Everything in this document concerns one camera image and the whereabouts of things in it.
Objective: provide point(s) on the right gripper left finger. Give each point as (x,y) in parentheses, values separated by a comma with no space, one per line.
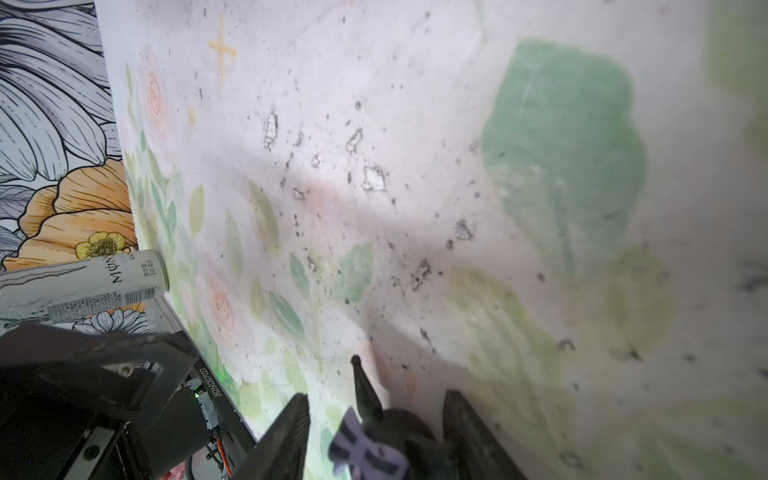
(281,452)

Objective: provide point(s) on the silver drink can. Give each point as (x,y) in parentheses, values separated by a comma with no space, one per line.
(66,292)

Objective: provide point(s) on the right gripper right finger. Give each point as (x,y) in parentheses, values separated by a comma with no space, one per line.
(476,452)

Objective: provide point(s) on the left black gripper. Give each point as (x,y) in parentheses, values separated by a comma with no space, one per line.
(115,406)

